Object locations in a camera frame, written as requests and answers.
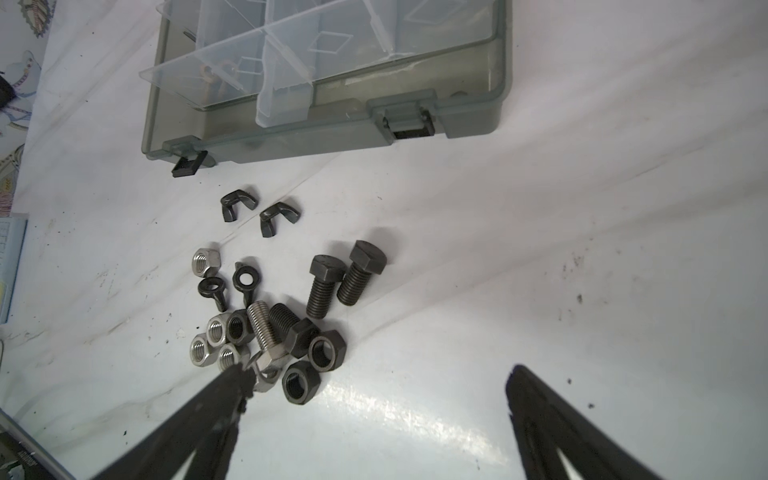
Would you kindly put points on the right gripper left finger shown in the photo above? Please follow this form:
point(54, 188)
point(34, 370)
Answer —
point(201, 435)

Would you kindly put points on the black hex nut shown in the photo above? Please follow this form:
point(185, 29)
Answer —
point(327, 351)
point(300, 382)

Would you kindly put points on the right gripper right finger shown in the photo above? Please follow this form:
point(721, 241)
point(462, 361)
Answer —
point(548, 430)

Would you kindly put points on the black eye bolt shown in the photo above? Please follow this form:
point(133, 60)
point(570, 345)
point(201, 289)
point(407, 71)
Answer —
point(214, 288)
point(246, 279)

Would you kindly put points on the silver hex nut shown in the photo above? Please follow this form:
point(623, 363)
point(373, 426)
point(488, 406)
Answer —
point(206, 262)

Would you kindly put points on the pile of nuts and bolts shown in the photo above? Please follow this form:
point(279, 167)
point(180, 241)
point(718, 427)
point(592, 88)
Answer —
point(229, 340)

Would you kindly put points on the silver hex bolt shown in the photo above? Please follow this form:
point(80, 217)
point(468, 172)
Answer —
point(273, 355)

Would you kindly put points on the grey compartment organizer box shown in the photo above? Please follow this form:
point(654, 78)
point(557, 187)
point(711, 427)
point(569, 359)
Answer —
point(250, 81)

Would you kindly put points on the yellow grey calculator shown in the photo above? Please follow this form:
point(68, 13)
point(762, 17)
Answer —
point(13, 230)

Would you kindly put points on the black hex bolt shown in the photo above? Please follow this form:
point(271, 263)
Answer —
point(327, 271)
point(366, 260)

